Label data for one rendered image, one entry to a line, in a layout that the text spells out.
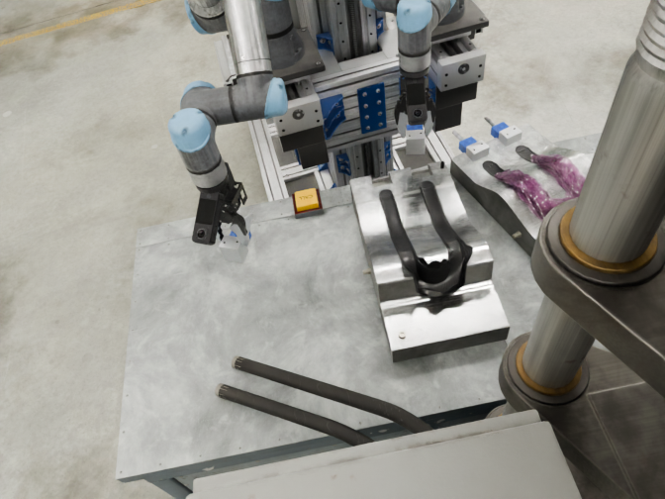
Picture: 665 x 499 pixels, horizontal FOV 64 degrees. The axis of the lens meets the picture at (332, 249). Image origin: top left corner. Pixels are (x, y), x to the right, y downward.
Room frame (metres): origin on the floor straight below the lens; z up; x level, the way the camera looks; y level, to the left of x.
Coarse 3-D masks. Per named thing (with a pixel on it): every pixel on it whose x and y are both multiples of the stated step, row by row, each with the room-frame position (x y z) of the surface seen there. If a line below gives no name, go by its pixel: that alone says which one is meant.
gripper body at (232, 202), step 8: (232, 176) 0.88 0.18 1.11; (224, 184) 0.82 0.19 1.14; (232, 184) 0.87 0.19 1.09; (240, 184) 0.87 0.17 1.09; (208, 192) 0.81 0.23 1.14; (224, 192) 0.84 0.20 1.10; (232, 192) 0.85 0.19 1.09; (224, 200) 0.83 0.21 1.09; (232, 200) 0.83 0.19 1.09; (224, 208) 0.81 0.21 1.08; (232, 208) 0.81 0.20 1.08; (224, 216) 0.81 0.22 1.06; (232, 216) 0.80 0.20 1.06
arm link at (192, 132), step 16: (176, 112) 0.87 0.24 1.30; (192, 112) 0.86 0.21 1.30; (176, 128) 0.82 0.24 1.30; (192, 128) 0.82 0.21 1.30; (208, 128) 0.84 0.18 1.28; (176, 144) 0.82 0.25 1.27; (192, 144) 0.81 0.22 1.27; (208, 144) 0.82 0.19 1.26; (192, 160) 0.81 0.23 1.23; (208, 160) 0.81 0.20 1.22
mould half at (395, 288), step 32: (352, 192) 0.96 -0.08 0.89; (416, 192) 0.92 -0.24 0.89; (448, 192) 0.89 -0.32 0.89; (384, 224) 0.84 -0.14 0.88; (416, 224) 0.82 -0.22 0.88; (384, 256) 0.71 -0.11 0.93; (480, 256) 0.65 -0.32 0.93; (384, 288) 0.63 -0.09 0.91; (480, 288) 0.61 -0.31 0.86; (384, 320) 0.59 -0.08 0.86; (416, 320) 0.57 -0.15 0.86; (448, 320) 0.55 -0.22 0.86; (480, 320) 0.54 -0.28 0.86; (416, 352) 0.51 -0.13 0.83
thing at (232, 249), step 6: (234, 234) 0.86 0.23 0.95; (222, 240) 0.83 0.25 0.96; (228, 240) 0.83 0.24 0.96; (234, 240) 0.83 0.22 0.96; (222, 246) 0.82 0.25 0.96; (228, 246) 0.81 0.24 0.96; (234, 246) 0.81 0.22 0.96; (240, 246) 0.81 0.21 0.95; (222, 252) 0.81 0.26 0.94; (228, 252) 0.81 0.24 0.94; (234, 252) 0.80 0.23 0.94; (240, 252) 0.80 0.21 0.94; (246, 252) 0.82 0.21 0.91; (228, 258) 0.81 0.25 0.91; (234, 258) 0.80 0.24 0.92; (240, 258) 0.79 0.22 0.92
